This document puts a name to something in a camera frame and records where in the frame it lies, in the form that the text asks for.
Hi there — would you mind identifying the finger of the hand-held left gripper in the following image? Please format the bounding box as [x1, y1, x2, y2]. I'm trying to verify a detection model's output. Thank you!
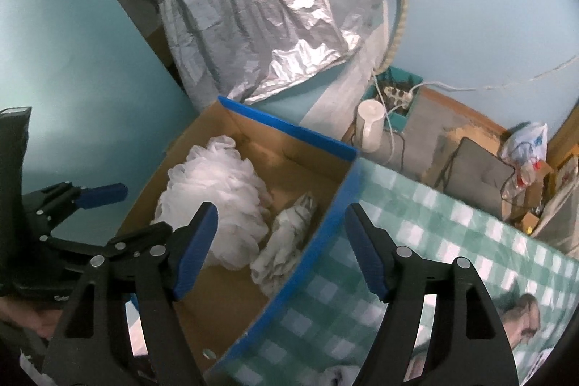
[40, 223, 173, 261]
[26, 182, 128, 233]

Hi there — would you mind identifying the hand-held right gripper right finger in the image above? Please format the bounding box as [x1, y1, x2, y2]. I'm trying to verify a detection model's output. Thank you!
[345, 204, 519, 386]

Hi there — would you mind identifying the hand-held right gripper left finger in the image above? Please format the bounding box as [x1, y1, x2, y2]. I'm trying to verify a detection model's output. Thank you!
[43, 202, 220, 386]

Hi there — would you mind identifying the white bath loofah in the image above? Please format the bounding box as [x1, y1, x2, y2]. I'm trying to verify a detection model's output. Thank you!
[154, 135, 271, 272]

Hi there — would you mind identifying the blue cardboard box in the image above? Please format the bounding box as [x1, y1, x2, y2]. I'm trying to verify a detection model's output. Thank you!
[115, 96, 363, 374]

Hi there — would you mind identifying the person's left hand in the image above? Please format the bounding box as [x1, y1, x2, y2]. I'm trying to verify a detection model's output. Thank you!
[0, 298, 60, 340]

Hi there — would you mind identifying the green checked tablecloth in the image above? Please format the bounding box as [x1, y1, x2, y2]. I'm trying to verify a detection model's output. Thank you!
[212, 159, 579, 386]

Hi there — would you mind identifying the small white cloth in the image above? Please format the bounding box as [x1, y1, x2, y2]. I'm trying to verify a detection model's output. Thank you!
[317, 363, 363, 386]

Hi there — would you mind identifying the white plastic jug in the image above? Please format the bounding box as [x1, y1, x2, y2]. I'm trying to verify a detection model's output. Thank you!
[355, 99, 388, 154]

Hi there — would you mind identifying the grey seat cushion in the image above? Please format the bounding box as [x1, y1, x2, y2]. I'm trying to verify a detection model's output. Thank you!
[442, 136, 517, 220]

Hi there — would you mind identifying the teal basket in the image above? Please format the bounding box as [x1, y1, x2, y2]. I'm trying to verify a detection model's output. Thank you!
[367, 67, 424, 132]

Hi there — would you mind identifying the white power strip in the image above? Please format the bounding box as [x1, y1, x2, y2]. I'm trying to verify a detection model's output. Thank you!
[379, 84, 415, 107]

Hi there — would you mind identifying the brown cardboard box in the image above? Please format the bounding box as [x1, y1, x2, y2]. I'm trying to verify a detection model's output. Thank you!
[511, 160, 579, 234]

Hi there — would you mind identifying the grey cloth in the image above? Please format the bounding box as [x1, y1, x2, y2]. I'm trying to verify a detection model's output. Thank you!
[499, 292, 542, 351]

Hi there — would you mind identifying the white plastic bag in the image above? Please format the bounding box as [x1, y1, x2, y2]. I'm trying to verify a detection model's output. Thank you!
[498, 121, 549, 193]

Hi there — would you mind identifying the silver foil cover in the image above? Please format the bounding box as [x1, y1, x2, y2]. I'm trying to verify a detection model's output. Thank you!
[135, 0, 400, 107]

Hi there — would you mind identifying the white cable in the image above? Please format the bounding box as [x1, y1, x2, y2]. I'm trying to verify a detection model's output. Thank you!
[409, 52, 579, 94]

